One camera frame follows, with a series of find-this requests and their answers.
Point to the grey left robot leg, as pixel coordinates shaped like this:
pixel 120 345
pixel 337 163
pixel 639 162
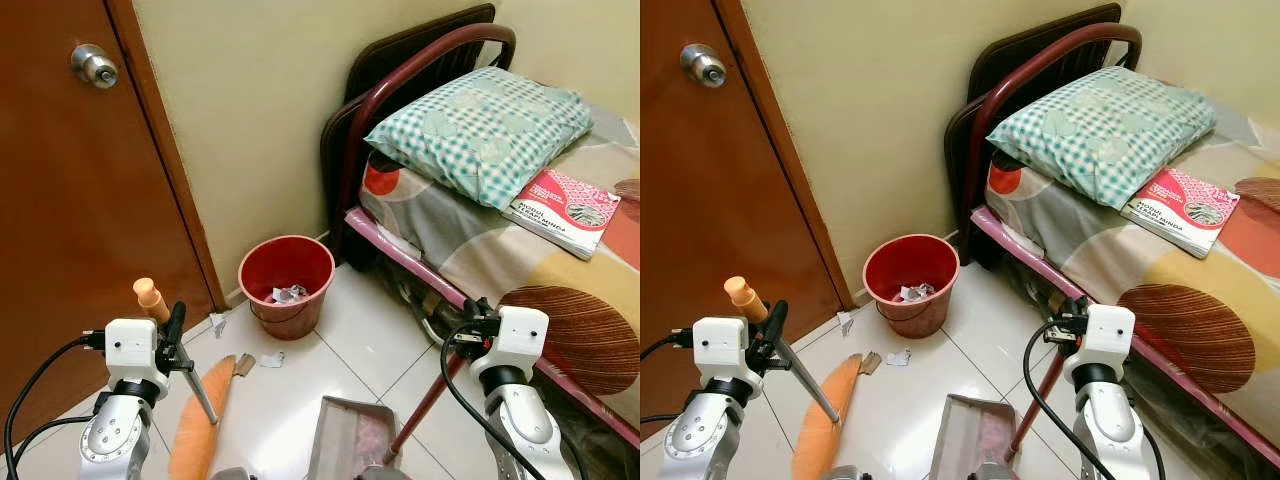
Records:
pixel 850 474
pixel 232 474

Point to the brown wooden door frame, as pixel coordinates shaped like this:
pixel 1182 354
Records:
pixel 767 100
pixel 152 100

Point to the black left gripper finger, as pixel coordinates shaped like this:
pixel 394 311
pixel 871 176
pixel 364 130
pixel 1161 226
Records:
pixel 177 320
pixel 775 318

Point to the red plastic bucket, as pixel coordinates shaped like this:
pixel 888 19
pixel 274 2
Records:
pixel 915 318
pixel 290 320

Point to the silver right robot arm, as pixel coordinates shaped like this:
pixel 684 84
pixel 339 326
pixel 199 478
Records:
pixel 1110 430
pixel 525 425

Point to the orange broom with silver shaft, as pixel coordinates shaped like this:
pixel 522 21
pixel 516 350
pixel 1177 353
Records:
pixel 195 440
pixel 820 440

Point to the crumpled white paper waste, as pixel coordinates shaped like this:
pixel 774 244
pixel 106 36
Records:
pixel 915 292
pixel 288 294

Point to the grey robot leg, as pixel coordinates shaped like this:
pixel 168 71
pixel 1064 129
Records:
pixel 850 474
pixel 232 474
pixel 992 472
pixel 380 473

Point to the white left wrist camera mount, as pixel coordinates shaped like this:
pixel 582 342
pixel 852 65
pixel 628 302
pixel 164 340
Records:
pixel 718 345
pixel 130 345

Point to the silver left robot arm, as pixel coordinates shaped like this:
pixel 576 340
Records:
pixel 700 440
pixel 115 440

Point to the dark brown bed headboard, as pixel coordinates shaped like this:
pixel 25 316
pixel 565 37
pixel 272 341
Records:
pixel 335 150
pixel 958 140

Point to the small white paper scrap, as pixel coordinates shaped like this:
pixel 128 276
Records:
pixel 217 323
pixel 845 322

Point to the brown cardboard piece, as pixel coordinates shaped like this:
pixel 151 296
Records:
pixel 870 362
pixel 243 365

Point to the mattress with patterned sheet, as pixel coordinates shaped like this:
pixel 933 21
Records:
pixel 1100 250
pixel 480 250

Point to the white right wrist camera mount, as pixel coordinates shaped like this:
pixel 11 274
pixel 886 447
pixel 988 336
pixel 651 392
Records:
pixel 1108 335
pixel 522 335

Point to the torn white paper scrap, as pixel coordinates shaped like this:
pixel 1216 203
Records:
pixel 271 358
pixel 898 356

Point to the silver round door knob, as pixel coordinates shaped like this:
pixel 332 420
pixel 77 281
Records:
pixel 94 66
pixel 703 65

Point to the green checked pillow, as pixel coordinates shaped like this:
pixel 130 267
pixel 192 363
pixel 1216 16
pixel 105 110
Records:
pixel 480 130
pixel 1100 130

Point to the grey right robot leg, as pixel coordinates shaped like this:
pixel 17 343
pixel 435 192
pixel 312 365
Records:
pixel 992 472
pixel 380 473

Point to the maroon metal bed frame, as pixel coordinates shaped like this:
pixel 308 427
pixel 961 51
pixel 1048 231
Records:
pixel 1100 30
pixel 480 31

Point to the brown wooden door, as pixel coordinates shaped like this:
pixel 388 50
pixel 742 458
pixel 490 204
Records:
pixel 70 200
pixel 700 200

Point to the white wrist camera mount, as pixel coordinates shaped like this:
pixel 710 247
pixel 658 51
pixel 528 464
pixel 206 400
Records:
pixel 522 335
pixel 718 345
pixel 1108 335
pixel 130 345

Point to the red and white book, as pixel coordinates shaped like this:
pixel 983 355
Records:
pixel 570 205
pixel 1185 205

